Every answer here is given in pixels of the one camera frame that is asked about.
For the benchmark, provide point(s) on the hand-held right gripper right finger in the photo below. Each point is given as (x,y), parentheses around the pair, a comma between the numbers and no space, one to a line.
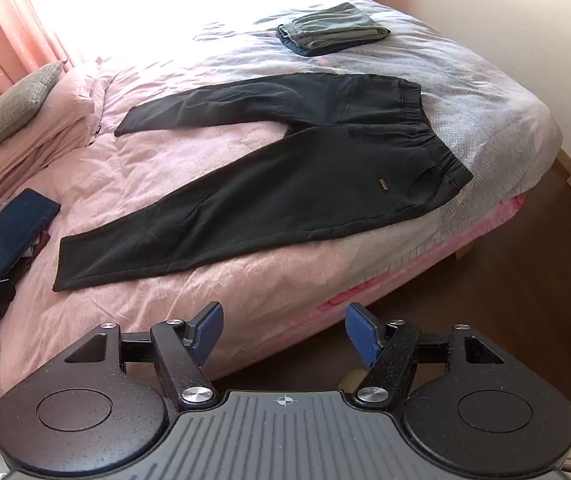
(360,332)

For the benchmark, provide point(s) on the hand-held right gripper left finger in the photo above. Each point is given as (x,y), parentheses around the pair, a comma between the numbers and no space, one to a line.
(208,330)

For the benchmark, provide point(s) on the black pants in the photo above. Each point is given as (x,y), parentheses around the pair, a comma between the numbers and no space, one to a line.
(290,185)

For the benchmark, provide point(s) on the bed with pink sheet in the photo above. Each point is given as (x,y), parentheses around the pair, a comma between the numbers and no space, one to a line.
(165,330)

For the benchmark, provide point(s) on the brown cloth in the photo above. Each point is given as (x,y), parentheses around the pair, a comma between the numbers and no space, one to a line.
(32,255)

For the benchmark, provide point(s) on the blue jeans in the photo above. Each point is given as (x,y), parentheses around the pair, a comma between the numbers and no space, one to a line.
(10,230)

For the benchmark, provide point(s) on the pink mattress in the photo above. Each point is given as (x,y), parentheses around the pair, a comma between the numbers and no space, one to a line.
(415,270)

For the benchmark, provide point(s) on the folded mauve sheet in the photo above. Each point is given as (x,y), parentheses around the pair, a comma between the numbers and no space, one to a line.
(15,170)

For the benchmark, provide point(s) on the grey checked pillow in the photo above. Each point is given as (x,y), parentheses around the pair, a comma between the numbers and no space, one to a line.
(10,105)

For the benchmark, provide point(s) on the pink pillow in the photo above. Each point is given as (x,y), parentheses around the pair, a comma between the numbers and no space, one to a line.
(70,95)

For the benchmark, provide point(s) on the folded navy garment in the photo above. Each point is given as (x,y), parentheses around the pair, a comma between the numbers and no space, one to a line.
(310,51)

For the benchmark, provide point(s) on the folded grey-green garment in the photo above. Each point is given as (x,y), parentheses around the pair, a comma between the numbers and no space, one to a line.
(335,22)

